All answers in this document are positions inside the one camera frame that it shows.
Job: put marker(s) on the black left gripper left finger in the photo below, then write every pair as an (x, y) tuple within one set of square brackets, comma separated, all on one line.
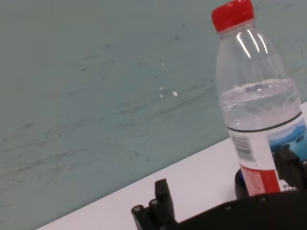
[(163, 206)]

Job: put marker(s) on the blue push button black base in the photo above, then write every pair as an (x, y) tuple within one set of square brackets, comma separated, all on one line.
[(239, 189)]

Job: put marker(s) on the clear water bottle red cap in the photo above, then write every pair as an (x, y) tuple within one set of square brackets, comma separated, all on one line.
[(254, 107)]

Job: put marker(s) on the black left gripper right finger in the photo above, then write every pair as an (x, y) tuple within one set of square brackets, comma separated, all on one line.
[(292, 170)]

